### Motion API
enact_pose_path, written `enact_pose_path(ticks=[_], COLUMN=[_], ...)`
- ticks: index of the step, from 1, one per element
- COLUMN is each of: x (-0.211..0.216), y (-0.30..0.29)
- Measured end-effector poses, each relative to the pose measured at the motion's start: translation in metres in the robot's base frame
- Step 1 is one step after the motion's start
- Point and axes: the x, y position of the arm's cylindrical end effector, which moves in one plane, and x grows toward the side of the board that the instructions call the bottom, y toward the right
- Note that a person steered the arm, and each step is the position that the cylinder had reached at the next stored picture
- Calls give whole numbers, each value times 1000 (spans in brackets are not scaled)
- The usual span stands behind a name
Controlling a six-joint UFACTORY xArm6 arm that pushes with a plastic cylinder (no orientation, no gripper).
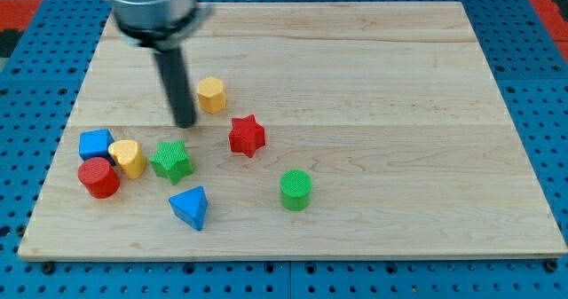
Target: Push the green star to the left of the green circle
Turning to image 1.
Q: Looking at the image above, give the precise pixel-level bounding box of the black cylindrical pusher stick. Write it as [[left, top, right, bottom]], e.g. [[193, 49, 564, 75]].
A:
[[154, 48, 197, 129]]

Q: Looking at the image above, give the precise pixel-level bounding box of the green star block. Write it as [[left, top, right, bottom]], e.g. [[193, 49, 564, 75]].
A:
[[149, 140, 193, 185]]

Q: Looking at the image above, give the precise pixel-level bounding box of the red star block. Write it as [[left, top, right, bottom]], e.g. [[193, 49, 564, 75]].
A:
[[228, 114, 265, 158]]

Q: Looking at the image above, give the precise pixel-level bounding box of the yellow hexagon block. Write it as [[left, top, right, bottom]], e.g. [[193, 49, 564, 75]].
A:
[[197, 76, 226, 114]]

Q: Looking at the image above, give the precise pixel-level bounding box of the yellow heart block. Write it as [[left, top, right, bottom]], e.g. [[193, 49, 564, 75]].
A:
[[107, 139, 146, 179]]

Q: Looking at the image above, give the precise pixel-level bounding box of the blue cube block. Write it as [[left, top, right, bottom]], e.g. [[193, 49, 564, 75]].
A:
[[78, 129, 115, 166]]

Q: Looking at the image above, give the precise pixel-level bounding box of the red cylinder block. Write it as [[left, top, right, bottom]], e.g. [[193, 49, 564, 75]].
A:
[[77, 157, 121, 199]]

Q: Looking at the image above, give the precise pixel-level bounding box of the blue triangle block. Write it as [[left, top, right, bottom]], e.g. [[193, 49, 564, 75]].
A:
[[169, 186, 208, 231]]

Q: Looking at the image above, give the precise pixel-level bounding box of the wooden board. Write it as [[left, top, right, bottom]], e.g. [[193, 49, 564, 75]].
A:
[[19, 2, 567, 262]]

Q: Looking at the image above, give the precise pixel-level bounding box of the green cylinder block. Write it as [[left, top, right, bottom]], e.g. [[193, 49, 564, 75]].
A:
[[280, 169, 312, 211]]

